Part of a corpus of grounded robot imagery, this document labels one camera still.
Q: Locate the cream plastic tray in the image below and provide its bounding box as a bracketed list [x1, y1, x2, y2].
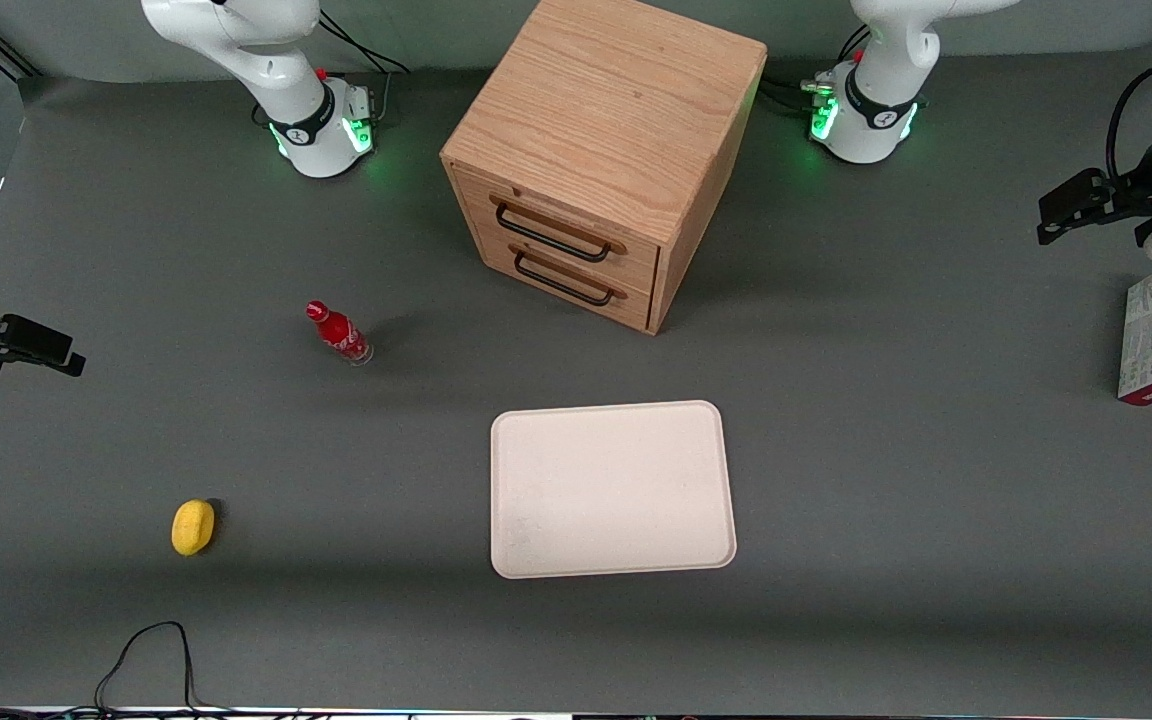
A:
[490, 400, 738, 580]

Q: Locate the red cola bottle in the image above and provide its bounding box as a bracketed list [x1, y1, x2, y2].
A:
[305, 300, 375, 367]

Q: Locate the yellow lemon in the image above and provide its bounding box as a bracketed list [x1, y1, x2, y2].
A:
[171, 499, 216, 557]

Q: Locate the black base cable bundle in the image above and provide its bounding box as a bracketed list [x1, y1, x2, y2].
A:
[318, 8, 413, 121]
[762, 28, 872, 113]

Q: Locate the black floor cable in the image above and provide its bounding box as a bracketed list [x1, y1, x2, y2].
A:
[93, 621, 237, 717]

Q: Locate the black drawer handle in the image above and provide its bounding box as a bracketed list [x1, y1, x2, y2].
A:
[512, 247, 628, 307]
[492, 199, 627, 264]

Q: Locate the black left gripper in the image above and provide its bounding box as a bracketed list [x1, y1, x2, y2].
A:
[1037, 150, 1152, 247]

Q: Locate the wooden drawer cabinet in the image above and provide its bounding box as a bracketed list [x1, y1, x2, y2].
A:
[440, 0, 769, 336]

